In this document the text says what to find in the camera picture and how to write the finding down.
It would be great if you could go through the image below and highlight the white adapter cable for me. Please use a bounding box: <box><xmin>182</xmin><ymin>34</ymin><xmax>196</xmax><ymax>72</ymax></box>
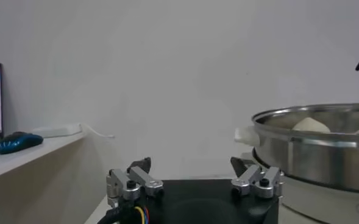
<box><xmin>80</xmin><ymin>124</ymin><xmax>115</xmax><ymax>139</ymax></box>

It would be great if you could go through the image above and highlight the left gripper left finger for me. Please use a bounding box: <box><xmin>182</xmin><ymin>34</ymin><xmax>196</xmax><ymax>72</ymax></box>
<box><xmin>105</xmin><ymin>156</ymin><xmax>165</xmax><ymax>208</ymax></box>

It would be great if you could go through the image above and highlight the white electric cooker pot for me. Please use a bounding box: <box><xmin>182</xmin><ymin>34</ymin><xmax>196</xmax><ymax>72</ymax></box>
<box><xmin>240</xmin><ymin>152</ymin><xmax>359</xmax><ymax>224</ymax></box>

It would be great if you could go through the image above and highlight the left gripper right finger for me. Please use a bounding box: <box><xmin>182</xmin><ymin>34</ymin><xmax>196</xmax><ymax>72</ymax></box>
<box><xmin>230</xmin><ymin>156</ymin><xmax>285</xmax><ymax>200</ymax></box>

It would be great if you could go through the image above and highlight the stainless steel steamer basket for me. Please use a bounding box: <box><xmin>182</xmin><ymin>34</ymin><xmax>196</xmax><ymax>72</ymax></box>
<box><xmin>234</xmin><ymin>103</ymin><xmax>359</xmax><ymax>194</ymax></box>

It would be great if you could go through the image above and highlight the left gripper wire bundle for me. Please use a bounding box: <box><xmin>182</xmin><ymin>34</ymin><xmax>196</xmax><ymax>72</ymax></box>
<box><xmin>97</xmin><ymin>199</ymin><xmax>151</xmax><ymax>224</ymax></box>

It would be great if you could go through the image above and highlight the white side table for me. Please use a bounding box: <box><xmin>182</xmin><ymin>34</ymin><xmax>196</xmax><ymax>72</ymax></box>
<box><xmin>0</xmin><ymin>130</ymin><xmax>107</xmax><ymax>224</ymax></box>

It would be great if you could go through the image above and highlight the blue computer mouse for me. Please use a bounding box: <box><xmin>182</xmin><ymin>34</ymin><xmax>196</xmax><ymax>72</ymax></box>
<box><xmin>0</xmin><ymin>133</ymin><xmax>44</xmax><ymax>155</ymax></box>

